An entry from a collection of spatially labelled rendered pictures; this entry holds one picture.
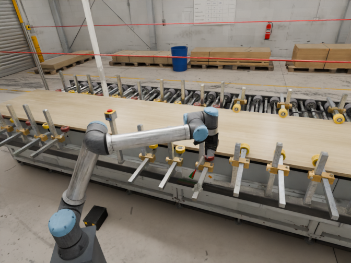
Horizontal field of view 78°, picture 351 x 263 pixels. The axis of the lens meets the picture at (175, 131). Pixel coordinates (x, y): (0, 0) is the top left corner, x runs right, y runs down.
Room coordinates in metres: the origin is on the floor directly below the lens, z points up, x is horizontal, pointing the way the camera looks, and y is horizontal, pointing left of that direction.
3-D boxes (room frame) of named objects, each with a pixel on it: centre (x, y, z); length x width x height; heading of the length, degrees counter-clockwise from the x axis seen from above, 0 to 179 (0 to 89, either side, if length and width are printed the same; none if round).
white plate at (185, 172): (1.29, -0.15, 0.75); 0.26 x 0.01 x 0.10; 68
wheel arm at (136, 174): (1.39, 0.28, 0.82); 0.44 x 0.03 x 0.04; 158
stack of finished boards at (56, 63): (8.93, 4.00, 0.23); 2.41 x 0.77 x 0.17; 162
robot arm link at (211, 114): (1.20, -0.22, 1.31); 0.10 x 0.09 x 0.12; 100
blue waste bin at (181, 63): (7.21, -0.29, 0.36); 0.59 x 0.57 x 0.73; 160
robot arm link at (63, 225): (0.88, 0.72, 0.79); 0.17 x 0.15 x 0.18; 10
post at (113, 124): (1.60, 0.52, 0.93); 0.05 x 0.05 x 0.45; 68
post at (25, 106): (1.97, 1.43, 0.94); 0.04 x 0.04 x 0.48; 68
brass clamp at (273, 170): (1.11, -0.67, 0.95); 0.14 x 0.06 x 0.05; 68
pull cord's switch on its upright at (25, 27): (3.41, 1.99, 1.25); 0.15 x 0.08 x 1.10; 68
